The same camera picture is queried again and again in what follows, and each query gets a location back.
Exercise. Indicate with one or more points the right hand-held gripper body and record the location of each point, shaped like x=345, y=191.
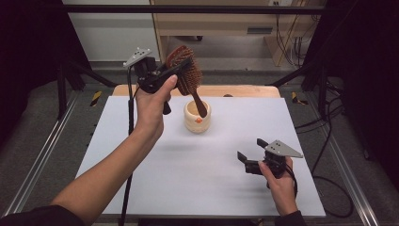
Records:
x=282, y=150

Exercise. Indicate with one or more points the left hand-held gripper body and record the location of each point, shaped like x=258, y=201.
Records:
x=146, y=73

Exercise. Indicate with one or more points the brown wooden hairbrush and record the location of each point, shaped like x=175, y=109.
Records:
x=191, y=78

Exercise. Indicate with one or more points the cream ribbed cup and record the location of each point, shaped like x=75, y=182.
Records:
x=196, y=125

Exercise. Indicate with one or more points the person's left hand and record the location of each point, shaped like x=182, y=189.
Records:
x=150, y=109

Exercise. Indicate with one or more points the person's right hand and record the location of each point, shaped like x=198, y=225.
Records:
x=282, y=191

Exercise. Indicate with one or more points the white table sheet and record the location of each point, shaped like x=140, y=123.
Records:
x=204, y=182

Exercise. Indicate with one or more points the wooden table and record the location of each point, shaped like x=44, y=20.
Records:
x=244, y=91

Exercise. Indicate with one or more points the white cabinet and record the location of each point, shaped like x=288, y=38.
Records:
x=109, y=31

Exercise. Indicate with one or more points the light wooden desk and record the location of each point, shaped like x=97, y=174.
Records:
x=226, y=23

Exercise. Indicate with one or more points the black sleeve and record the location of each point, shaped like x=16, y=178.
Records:
x=44, y=216
x=290, y=219

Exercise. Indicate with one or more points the black curtain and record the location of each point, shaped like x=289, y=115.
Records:
x=367, y=78
x=28, y=47

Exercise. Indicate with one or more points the black horizontal frame bar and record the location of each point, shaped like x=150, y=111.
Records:
x=204, y=8

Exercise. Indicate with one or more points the aluminium rail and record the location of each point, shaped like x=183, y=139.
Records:
x=348, y=166
x=44, y=150

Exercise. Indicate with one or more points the black metal frame stand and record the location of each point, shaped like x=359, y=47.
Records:
x=61, y=91
x=322, y=91

